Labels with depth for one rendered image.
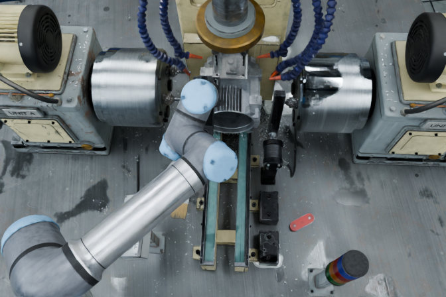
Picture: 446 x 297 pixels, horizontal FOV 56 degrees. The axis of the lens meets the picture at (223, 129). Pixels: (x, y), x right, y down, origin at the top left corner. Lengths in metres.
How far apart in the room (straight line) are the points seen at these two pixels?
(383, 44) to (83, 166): 1.07
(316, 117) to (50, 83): 0.77
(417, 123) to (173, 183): 0.76
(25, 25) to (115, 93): 0.30
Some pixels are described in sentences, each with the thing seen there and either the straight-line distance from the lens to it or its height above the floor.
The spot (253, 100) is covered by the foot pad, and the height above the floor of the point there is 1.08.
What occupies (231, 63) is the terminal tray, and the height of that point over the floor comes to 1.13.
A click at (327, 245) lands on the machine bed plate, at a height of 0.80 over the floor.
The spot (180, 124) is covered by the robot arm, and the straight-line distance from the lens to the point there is 0.94.
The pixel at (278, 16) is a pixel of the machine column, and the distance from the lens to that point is 1.40.
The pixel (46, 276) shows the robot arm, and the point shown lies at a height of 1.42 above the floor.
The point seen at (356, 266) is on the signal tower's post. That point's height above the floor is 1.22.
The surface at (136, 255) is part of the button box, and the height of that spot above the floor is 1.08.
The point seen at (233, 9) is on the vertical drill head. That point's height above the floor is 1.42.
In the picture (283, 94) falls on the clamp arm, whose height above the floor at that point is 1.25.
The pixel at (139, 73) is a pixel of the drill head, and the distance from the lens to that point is 1.26.
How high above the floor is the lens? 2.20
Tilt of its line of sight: 65 degrees down
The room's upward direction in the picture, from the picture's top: 3 degrees counter-clockwise
